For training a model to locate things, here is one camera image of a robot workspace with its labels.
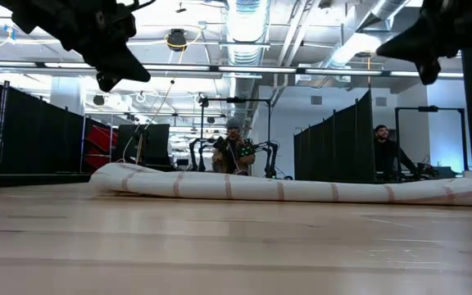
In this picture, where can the person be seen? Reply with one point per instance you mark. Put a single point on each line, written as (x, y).
(232, 129)
(385, 155)

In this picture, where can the red rack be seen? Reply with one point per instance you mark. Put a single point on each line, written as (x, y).
(103, 141)

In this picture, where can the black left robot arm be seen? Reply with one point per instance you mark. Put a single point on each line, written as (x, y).
(27, 10)

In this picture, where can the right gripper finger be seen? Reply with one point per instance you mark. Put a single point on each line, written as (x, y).
(420, 45)
(429, 69)

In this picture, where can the black screen panel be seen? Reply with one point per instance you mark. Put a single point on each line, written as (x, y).
(154, 143)

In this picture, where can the dark equipment on distant table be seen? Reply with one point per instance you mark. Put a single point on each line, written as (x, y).
(432, 170)

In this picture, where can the long ceiling light strip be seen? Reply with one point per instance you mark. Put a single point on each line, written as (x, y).
(256, 69)

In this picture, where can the background black robot arm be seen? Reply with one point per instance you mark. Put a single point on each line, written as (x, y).
(193, 155)
(269, 164)

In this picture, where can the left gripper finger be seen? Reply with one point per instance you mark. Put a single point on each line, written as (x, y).
(107, 83)
(117, 61)

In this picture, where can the black gantry frame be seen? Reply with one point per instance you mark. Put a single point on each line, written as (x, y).
(236, 100)
(428, 109)

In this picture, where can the black ceiling device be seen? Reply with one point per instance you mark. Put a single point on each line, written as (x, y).
(176, 40)

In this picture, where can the angled silver duct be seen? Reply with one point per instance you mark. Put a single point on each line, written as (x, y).
(359, 45)

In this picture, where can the white towel with red grid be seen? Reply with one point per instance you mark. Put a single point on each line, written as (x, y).
(260, 190)

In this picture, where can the silver ventilation duct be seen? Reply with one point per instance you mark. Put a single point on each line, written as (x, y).
(246, 24)

